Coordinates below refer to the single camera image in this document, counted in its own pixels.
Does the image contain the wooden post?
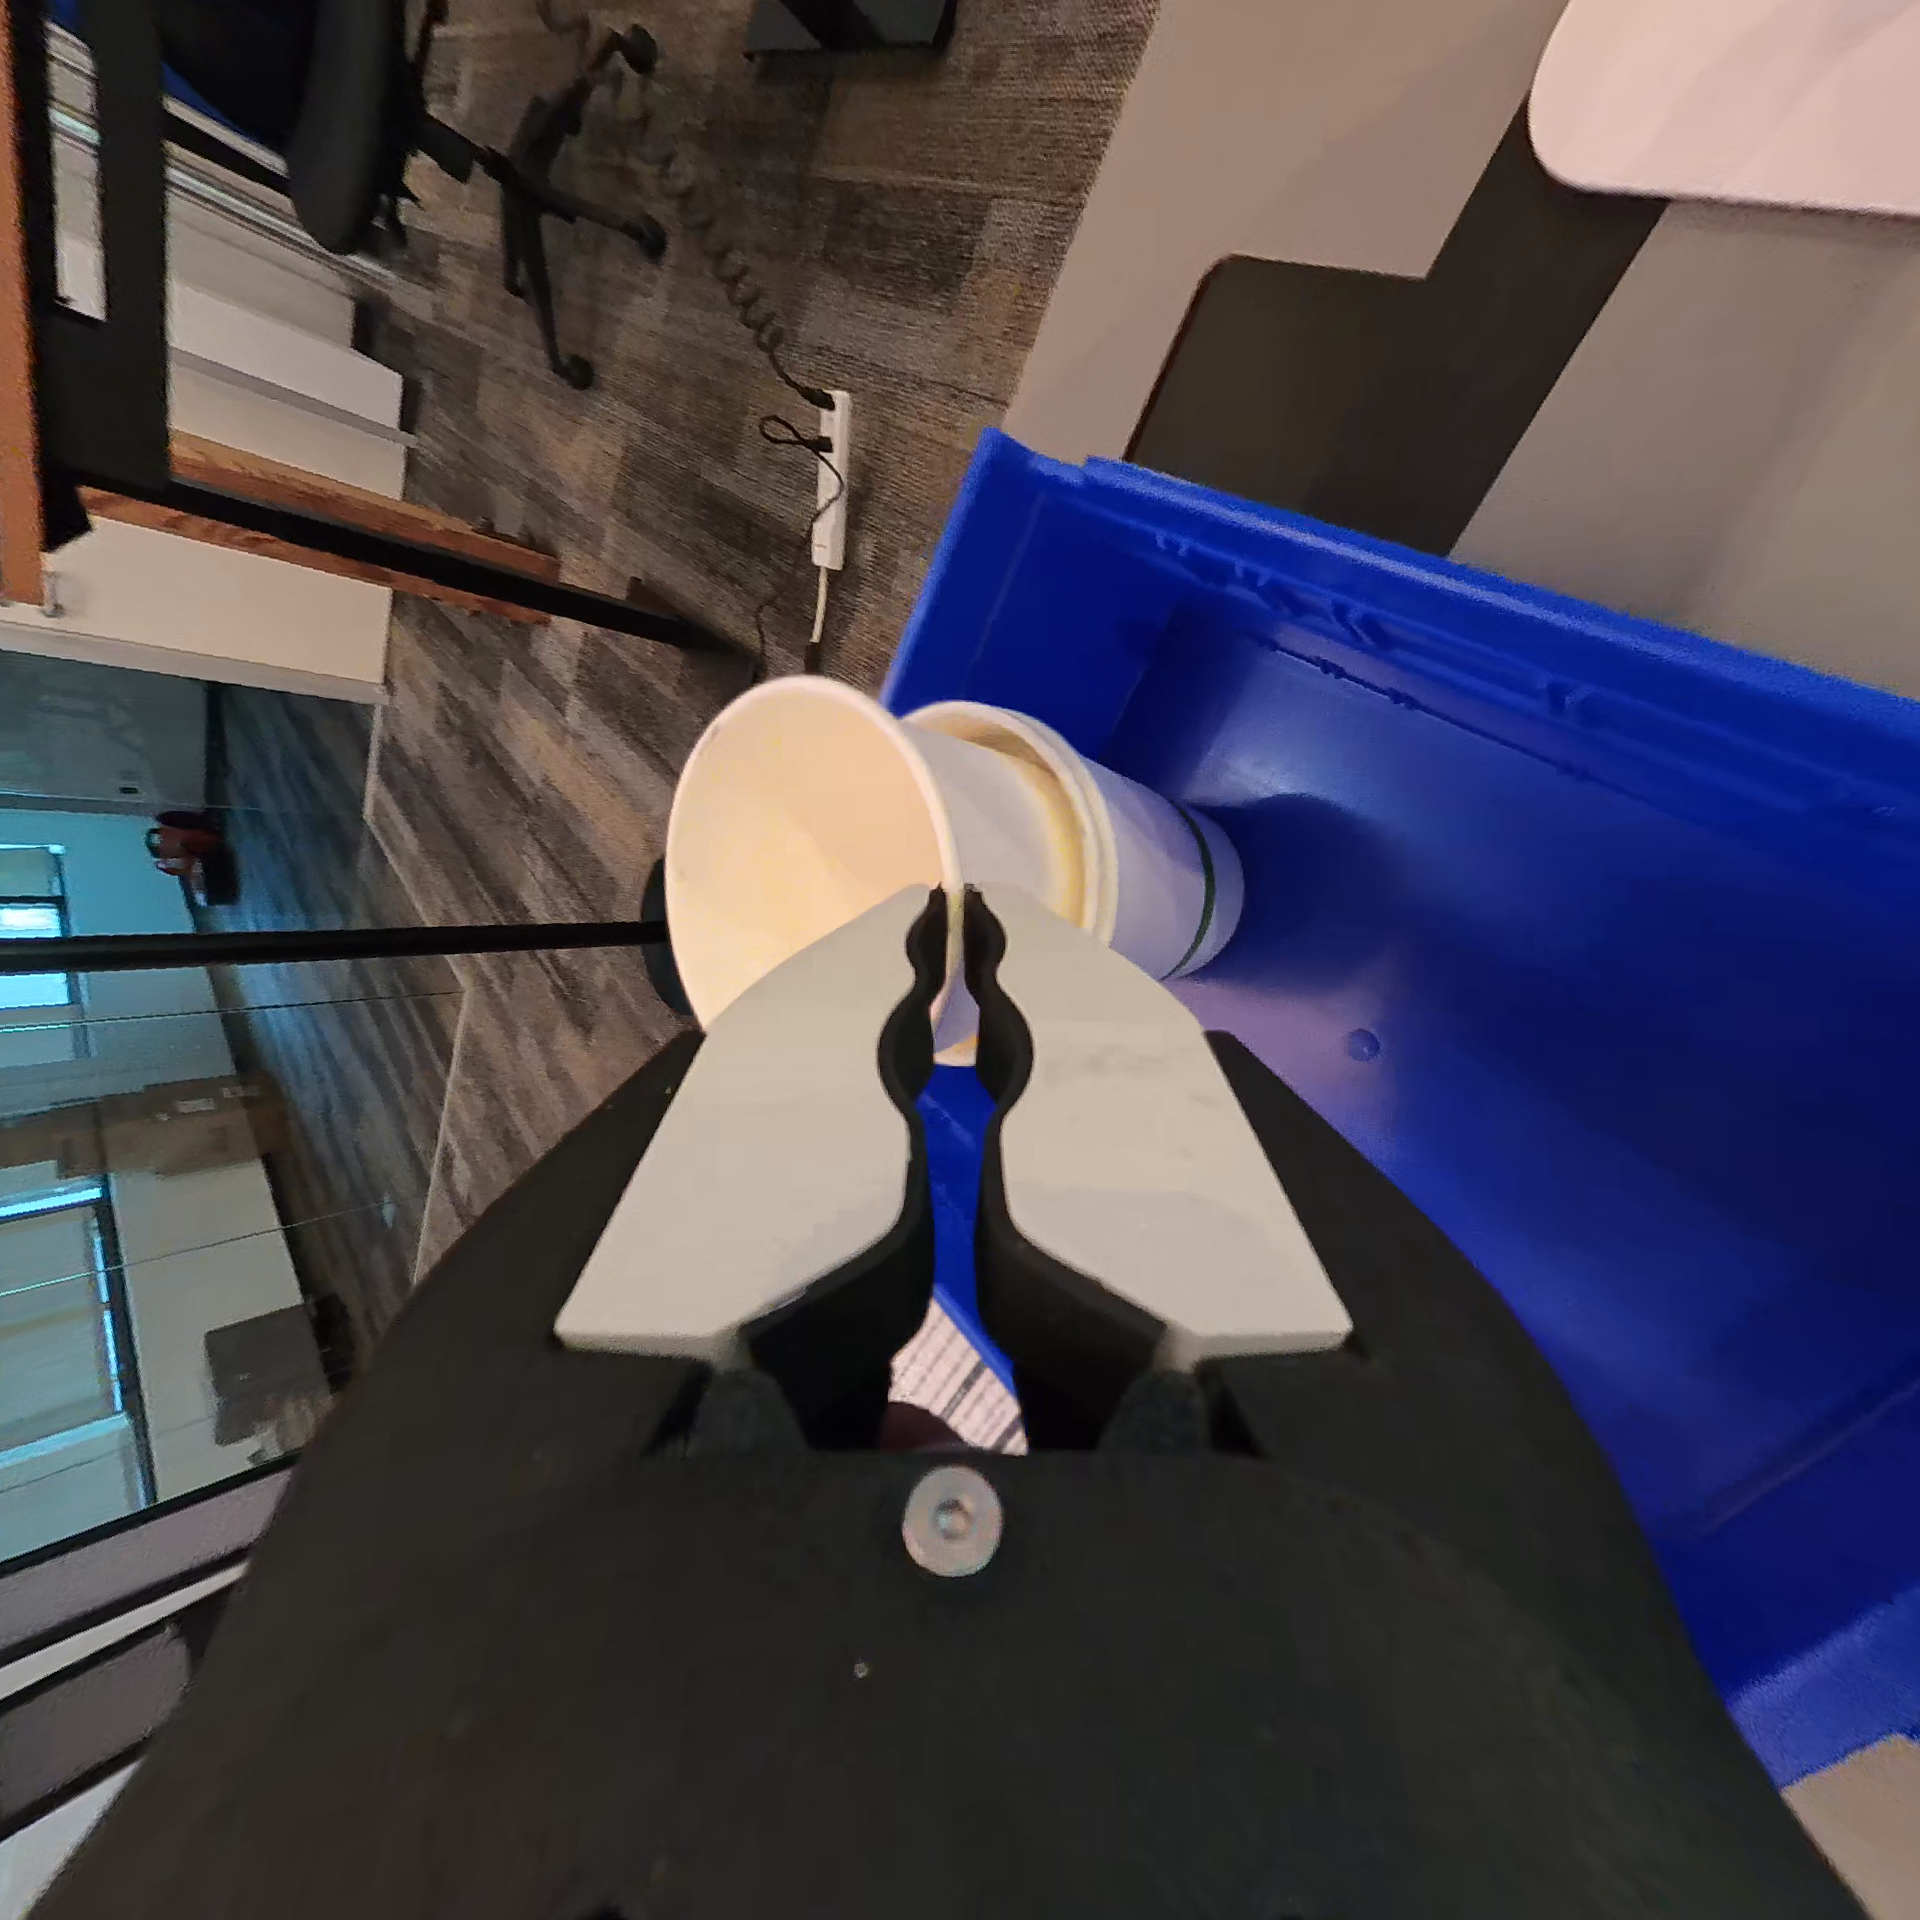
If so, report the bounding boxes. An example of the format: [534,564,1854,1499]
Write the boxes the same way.
[75,433,560,627]

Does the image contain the black coiled cable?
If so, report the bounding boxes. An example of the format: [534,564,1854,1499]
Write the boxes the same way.
[532,0,835,415]

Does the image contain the blue plastic bin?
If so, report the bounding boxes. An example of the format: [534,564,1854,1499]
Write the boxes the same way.
[883,427,1920,1795]

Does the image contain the black standing desk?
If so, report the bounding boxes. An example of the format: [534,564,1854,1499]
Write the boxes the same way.
[0,0,707,654]

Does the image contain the white power strip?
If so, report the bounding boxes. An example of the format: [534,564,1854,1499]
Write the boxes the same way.
[810,387,858,571]

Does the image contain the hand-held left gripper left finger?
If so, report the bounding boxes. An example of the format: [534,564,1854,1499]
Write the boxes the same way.
[551,882,962,1452]

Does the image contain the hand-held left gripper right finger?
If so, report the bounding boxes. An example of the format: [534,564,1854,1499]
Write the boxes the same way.
[960,882,1356,1455]

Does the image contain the black metal pole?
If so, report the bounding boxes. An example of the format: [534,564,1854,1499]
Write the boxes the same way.
[0,863,707,1038]

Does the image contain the black office chair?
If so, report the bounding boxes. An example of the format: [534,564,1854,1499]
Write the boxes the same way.
[158,0,670,395]

